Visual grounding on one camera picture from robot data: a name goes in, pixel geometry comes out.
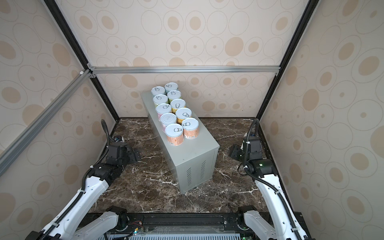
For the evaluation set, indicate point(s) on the pink label can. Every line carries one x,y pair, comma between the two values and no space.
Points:
168,119
162,109

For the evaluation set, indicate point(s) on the light green label can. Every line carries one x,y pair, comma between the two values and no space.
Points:
160,99

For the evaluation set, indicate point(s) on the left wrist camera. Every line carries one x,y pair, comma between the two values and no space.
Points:
118,139

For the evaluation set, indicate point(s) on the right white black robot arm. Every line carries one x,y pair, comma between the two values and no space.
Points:
283,224

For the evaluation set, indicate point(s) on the horizontal aluminium frame bar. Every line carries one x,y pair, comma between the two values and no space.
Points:
184,69

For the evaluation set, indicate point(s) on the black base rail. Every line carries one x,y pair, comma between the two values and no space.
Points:
187,223

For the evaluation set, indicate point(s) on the yellow label can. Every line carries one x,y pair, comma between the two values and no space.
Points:
177,104
182,114

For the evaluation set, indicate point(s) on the grey metal cabinet box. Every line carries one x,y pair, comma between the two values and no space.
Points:
192,163

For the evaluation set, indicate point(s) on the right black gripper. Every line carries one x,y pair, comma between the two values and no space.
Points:
235,149

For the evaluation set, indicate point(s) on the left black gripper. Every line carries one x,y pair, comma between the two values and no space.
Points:
133,157

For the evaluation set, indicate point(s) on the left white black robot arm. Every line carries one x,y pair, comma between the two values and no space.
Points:
97,179

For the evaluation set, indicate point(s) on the teal label can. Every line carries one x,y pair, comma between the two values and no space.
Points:
158,90
171,87

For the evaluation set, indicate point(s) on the orange label can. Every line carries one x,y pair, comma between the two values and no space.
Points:
175,134

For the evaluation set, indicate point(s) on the left slanted aluminium bar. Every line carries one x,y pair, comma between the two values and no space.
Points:
26,137

